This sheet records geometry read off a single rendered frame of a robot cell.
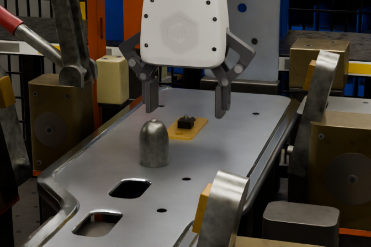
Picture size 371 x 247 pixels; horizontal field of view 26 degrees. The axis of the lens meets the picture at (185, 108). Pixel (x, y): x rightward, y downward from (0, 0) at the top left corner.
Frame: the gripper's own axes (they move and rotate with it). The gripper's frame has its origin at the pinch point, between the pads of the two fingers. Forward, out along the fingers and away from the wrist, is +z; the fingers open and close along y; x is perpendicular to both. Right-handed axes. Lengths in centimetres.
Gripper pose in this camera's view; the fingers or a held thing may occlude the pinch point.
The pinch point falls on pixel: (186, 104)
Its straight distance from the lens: 98.0
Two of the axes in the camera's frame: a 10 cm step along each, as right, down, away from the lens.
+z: 0.0, 9.6, 2.8
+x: 2.7, -2.7, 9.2
